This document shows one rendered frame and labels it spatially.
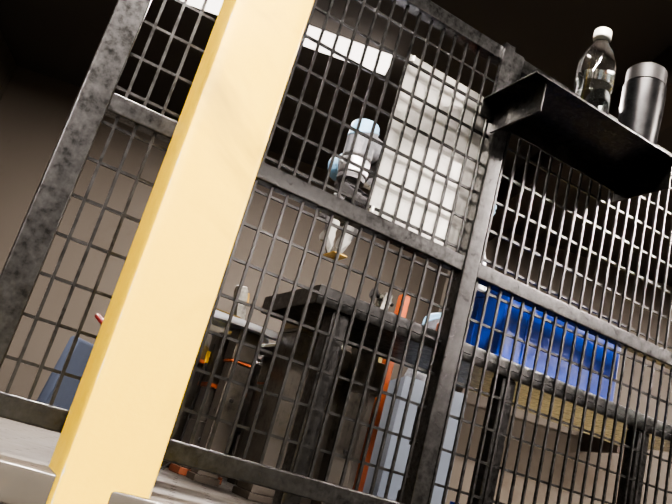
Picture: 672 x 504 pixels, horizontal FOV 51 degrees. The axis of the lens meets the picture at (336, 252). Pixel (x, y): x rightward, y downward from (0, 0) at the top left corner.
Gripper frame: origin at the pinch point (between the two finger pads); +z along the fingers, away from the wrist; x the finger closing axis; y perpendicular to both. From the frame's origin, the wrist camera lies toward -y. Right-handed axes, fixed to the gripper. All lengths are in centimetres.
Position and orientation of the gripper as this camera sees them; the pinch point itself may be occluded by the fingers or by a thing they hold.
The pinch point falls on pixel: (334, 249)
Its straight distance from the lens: 169.0
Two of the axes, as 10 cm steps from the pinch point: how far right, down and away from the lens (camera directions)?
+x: -8.5, -3.6, -3.9
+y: -4.7, 1.5, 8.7
